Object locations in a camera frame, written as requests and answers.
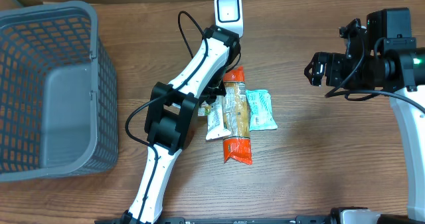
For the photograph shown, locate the green snack packet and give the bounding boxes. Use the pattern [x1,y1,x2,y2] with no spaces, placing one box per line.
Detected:
[198,102,211,116]

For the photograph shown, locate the orange noodle package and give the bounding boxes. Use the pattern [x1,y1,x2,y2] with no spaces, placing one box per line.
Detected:
[223,66,252,165]

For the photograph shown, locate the white tube with gold cap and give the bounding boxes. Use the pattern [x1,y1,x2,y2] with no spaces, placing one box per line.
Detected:
[206,96,231,140]

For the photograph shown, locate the teal tissue packet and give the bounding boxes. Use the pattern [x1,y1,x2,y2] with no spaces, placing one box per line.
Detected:
[246,90,278,131]

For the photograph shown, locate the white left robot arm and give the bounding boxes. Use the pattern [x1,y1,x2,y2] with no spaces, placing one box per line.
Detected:
[119,11,244,223]

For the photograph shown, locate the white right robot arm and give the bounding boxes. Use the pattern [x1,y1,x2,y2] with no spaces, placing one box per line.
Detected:
[304,48,424,222]

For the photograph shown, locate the white barcode scanner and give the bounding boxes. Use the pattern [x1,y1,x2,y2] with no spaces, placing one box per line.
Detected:
[214,0,244,38]

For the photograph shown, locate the grey plastic shopping basket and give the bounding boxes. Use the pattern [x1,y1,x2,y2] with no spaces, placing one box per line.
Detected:
[1,1,118,182]

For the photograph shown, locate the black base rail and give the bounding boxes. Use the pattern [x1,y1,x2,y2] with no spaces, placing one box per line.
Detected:
[94,206,389,224]

